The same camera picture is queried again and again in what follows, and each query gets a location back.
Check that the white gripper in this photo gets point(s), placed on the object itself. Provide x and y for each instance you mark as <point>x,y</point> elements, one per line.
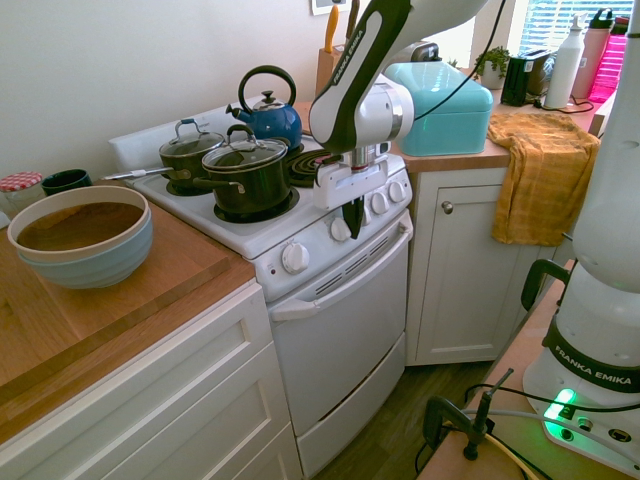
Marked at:
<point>350,185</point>

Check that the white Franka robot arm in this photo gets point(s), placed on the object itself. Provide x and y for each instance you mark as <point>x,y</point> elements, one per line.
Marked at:
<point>350,75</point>

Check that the white electric stove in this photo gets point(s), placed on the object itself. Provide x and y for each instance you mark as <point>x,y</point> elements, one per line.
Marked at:
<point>340,350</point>

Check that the white burner knob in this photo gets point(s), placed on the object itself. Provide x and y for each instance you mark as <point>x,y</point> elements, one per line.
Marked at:
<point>379,203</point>
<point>397,192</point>
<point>339,230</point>
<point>367,216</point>

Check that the white oven temperature knob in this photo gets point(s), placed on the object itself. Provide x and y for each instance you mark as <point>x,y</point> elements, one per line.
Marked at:
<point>295,258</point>

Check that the round metal cabinet knob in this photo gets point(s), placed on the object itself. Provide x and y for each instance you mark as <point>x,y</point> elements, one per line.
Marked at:
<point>448,207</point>

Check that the black stock pot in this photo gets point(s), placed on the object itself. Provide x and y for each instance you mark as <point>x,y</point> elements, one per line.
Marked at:
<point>250,190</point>

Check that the glass stock pot lid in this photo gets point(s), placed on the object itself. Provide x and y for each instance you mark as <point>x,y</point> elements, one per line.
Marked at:
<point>245,155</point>

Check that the white cabinet with door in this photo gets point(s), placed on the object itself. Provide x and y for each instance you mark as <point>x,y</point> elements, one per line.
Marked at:
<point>460,290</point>

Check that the teal bread box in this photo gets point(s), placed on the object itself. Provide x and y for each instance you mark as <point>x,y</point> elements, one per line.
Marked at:
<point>445,115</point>

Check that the wooden knife block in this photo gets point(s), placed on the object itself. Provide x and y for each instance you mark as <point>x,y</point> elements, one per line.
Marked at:
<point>327,70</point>

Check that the silver and black appliance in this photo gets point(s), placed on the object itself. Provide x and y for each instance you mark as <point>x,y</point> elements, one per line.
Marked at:
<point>422,51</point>

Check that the glass saucepan lid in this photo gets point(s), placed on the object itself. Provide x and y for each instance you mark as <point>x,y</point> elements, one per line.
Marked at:
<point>192,142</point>

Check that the yellow dish towel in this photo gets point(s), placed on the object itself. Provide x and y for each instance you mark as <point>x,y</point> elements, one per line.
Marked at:
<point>545,180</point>

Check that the small potted plant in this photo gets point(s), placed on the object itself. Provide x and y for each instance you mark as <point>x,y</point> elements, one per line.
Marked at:
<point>492,67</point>

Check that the black toaster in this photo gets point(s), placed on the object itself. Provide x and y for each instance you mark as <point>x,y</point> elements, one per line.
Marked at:
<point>520,80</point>

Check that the black screw clamp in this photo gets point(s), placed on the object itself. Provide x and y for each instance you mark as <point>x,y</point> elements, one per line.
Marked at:
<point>450,420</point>

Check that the wooden cutting board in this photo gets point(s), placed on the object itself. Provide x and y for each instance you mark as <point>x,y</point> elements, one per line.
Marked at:
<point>125,300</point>

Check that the white water bottle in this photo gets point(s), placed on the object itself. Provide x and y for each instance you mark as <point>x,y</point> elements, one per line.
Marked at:
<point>564,70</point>

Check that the white drawer cabinet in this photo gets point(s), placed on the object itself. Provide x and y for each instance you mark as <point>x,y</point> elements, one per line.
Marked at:
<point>175,400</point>

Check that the light blue ribbed bowl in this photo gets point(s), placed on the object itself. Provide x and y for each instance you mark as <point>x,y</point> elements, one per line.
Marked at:
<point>90,267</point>

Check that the window blinds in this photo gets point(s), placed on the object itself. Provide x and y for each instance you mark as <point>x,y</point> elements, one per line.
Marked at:
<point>550,20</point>

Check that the cream bowl with wooden inside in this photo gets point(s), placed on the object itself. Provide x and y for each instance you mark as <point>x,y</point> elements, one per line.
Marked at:
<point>75,225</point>

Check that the pale pink bottle black cap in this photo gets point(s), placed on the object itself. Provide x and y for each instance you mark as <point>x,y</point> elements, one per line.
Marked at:
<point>592,55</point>

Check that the magenta water bottle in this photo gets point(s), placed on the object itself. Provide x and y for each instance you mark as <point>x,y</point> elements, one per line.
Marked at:
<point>610,75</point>

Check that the dark green mug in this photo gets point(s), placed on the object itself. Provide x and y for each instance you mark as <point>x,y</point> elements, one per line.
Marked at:
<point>65,181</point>

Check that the glass jar with checked lid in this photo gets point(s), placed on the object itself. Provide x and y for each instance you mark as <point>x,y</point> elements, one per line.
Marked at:
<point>20,187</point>

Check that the picture on wall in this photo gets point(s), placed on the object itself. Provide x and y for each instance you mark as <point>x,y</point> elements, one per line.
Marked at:
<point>322,6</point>

